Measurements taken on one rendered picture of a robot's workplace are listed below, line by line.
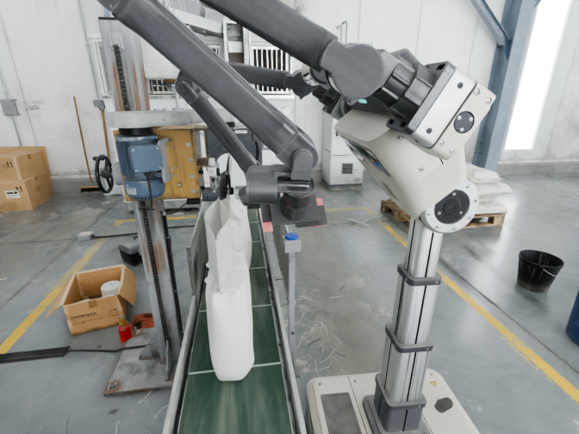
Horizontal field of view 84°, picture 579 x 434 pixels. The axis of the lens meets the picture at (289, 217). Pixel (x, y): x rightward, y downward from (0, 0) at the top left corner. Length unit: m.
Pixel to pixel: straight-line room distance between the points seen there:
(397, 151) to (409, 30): 5.53
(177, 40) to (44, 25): 5.59
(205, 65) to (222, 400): 1.20
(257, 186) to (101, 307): 2.04
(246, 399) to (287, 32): 1.25
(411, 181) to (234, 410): 1.04
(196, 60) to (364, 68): 0.25
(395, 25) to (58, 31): 4.95
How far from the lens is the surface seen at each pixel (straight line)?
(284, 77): 1.14
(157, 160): 1.29
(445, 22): 6.55
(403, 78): 0.57
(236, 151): 1.20
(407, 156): 0.75
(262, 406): 1.41
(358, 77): 0.54
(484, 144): 7.06
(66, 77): 6.02
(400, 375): 1.30
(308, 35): 0.55
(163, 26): 0.57
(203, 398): 1.46
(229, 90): 0.55
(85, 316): 2.56
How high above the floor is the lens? 1.48
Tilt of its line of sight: 21 degrees down
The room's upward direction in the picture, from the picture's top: straight up
